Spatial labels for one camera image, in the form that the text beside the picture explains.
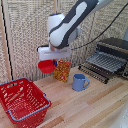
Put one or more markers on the red plastic bowl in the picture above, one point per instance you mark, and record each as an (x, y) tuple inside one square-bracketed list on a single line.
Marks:
[(46, 66)]

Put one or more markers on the blue mug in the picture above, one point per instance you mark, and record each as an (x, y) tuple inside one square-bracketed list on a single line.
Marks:
[(78, 83)]

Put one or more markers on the wicker folding screen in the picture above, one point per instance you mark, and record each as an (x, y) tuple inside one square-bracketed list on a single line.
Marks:
[(23, 36)]

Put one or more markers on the black toaster oven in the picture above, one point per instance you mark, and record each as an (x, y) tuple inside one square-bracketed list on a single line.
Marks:
[(115, 45)]

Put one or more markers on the red plastic shopping basket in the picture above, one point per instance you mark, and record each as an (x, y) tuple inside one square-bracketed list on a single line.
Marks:
[(20, 97)]

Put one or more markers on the yellow red cereal box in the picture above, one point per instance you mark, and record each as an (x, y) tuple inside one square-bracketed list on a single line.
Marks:
[(63, 71)]

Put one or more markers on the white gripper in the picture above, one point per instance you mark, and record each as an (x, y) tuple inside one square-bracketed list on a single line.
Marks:
[(55, 53)]

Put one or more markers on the metal oven tray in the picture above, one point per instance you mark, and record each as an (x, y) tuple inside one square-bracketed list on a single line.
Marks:
[(106, 61)]

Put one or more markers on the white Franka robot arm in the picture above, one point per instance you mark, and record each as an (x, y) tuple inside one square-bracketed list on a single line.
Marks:
[(66, 26)]

